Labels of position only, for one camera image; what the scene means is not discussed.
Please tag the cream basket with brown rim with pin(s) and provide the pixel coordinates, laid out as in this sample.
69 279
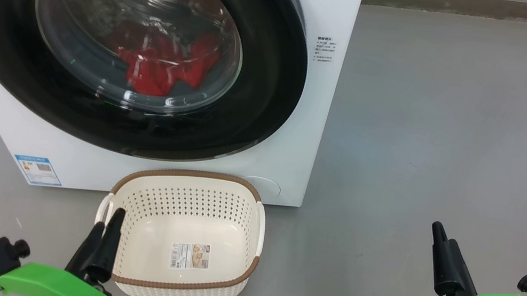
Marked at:
223 282

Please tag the black round glass washer door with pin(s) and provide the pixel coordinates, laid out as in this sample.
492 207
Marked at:
5 15

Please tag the blue energy label sticker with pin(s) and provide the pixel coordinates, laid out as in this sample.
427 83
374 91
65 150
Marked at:
37 170

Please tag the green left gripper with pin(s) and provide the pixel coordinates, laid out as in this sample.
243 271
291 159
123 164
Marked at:
49 286

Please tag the printed food package label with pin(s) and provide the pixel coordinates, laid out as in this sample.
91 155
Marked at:
190 256

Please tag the white front-load washing machine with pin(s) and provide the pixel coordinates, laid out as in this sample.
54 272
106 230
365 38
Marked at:
298 138

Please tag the red garment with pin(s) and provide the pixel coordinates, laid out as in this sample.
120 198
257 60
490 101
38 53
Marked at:
155 72

